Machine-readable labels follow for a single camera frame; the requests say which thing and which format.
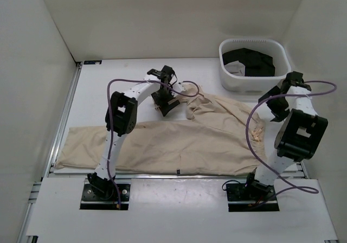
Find white plastic basket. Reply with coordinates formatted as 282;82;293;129
219;38;292;93

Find beige trousers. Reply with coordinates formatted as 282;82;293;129
55;82;269;176

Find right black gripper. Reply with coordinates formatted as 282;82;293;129
258;86;290;123

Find white front cover plate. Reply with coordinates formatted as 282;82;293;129
27;178;337;242

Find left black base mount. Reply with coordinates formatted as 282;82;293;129
80;174;131;210

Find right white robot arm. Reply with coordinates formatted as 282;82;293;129
243;72;328;200

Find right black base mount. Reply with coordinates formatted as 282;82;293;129
221;180;280;213

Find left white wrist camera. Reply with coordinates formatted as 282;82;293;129
173;82;186;93

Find black trousers in basket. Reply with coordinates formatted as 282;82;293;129
222;48;275;77

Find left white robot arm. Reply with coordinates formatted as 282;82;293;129
87;66;179;200

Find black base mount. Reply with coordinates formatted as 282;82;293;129
221;180;280;213
80;174;131;210

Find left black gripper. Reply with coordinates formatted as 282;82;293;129
150;85;179;115

